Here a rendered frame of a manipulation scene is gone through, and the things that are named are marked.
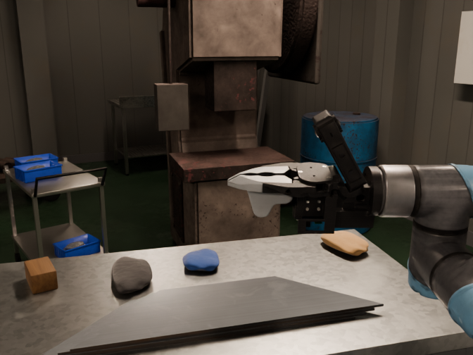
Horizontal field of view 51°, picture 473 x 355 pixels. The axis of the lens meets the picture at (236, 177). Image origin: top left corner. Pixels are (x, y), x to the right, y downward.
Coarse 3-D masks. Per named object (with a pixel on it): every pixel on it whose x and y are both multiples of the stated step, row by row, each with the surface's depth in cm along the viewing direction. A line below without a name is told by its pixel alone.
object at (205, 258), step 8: (184, 256) 136; (192, 256) 134; (200, 256) 134; (208, 256) 134; (216, 256) 136; (184, 264) 132; (192, 264) 130; (200, 264) 131; (208, 264) 130; (216, 264) 131
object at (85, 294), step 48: (240, 240) 152; (288, 240) 152; (0, 288) 123; (96, 288) 123; (144, 288) 123; (336, 288) 123; (384, 288) 123; (0, 336) 103; (48, 336) 103; (240, 336) 103; (288, 336) 103; (336, 336) 103; (384, 336) 103; (432, 336) 103
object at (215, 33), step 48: (144, 0) 322; (192, 0) 294; (240, 0) 303; (288, 0) 328; (192, 48) 303; (240, 48) 311; (288, 48) 334; (192, 96) 354; (240, 96) 323; (192, 144) 362; (240, 144) 372; (192, 192) 329; (240, 192) 331; (192, 240) 342
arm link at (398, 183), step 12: (384, 168) 69; (396, 168) 69; (408, 168) 69; (384, 180) 68; (396, 180) 67; (408, 180) 67; (384, 192) 68; (396, 192) 67; (408, 192) 67; (384, 204) 68; (396, 204) 68; (408, 204) 67; (384, 216) 70; (396, 216) 70; (408, 216) 70
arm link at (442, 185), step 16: (416, 176) 68; (432, 176) 68; (448, 176) 68; (464, 176) 67; (416, 192) 67; (432, 192) 67; (448, 192) 67; (464, 192) 67; (416, 208) 68; (432, 208) 68; (448, 208) 68; (464, 208) 68; (432, 224) 69; (448, 224) 68; (464, 224) 69
